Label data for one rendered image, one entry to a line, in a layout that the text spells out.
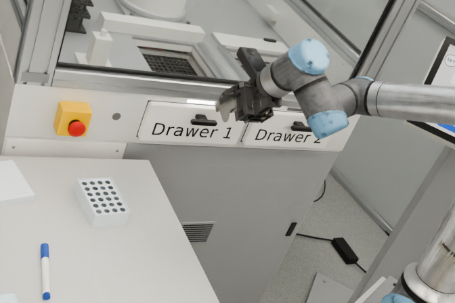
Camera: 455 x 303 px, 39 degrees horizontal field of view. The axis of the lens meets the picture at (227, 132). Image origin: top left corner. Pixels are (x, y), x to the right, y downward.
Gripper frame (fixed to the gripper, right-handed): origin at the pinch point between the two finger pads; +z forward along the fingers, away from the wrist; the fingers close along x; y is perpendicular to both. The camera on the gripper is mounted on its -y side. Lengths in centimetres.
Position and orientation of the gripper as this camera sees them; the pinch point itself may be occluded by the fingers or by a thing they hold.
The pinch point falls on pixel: (225, 106)
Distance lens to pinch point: 156.6
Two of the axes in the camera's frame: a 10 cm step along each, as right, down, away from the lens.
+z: -5.0, 3.2, 8.0
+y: 1.3, 9.5, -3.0
